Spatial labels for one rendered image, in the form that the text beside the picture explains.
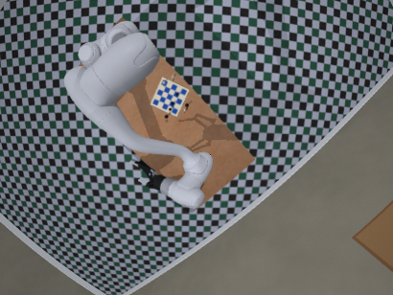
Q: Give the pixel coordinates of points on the blue and white chessboard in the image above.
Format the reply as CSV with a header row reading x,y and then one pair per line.
x,y
166,94

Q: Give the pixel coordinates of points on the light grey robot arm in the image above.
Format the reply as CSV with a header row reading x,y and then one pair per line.
x,y
95,88

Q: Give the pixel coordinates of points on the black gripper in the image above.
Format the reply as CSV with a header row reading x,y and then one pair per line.
x,y
148,170

